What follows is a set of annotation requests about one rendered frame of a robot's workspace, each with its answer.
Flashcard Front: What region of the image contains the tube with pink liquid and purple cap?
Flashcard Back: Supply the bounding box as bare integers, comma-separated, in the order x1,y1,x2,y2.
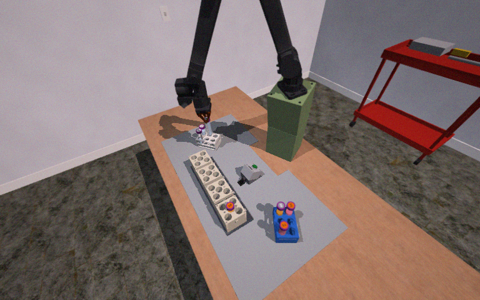
286,201,296,216

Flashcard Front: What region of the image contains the white tube rack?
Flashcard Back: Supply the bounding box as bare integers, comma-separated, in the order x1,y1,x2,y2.
196,132,221,151

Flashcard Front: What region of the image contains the blue tube rack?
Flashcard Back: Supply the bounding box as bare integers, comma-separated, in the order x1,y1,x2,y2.
272,207,299,243

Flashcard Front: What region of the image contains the grey flat mat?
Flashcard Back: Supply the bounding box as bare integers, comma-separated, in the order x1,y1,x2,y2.
161,114,348,300

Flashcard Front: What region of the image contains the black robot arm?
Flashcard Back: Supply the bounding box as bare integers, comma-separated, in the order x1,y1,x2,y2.
174,0,308,109

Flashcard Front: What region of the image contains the beige bucket adapter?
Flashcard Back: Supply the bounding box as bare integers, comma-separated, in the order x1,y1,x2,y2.
216,195,247,233
188,150,213,178
205,178,234,212
196,163,223,194

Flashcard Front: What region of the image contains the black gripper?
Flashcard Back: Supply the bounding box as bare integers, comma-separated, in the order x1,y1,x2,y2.
195,94,212,123

